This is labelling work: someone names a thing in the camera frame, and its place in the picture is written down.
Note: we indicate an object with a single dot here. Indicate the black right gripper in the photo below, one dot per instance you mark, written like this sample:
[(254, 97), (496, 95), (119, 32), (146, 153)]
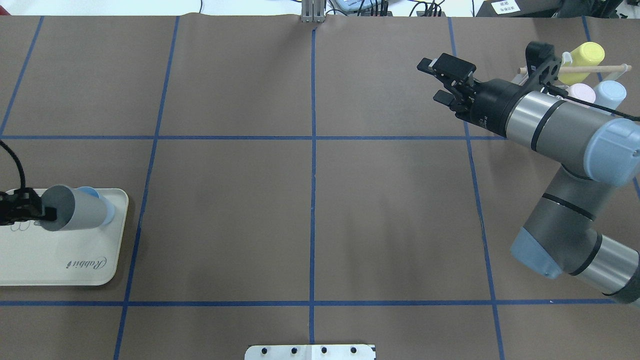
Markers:
[(492, 104)]

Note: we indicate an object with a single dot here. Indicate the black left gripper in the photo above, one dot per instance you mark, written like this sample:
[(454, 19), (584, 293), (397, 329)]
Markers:
[(15, 206)]

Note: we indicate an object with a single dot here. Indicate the grey plastic cup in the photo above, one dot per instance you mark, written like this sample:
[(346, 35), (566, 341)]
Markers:
[(75, 210)]

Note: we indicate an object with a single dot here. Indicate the pink plastic cup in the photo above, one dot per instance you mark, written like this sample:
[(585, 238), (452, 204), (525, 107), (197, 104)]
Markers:
[(581, 91)]

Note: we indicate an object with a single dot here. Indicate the yellow plastic cup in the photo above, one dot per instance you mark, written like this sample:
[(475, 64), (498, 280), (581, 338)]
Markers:
[(588, 54)]

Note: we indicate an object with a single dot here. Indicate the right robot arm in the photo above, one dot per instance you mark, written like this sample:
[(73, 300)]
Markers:
[(597, 153)]

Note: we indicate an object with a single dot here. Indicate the cream plastic tray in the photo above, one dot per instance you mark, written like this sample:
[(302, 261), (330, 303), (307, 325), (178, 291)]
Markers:
[(34, 256)]

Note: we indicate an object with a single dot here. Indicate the black box with label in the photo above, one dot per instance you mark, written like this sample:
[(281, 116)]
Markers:
[(518, 8)]

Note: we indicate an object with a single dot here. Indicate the right teach pendant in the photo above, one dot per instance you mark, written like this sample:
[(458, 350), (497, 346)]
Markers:
[(353, 5)]

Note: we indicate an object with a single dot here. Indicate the white wire cup rack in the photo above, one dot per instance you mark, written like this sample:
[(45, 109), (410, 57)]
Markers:
[(612, 72)]

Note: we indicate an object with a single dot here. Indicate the aluminium frame post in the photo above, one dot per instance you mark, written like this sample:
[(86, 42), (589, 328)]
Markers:
[(313, 11)]

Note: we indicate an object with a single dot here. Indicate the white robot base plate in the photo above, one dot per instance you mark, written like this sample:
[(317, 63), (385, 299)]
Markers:
[(311, 352)]

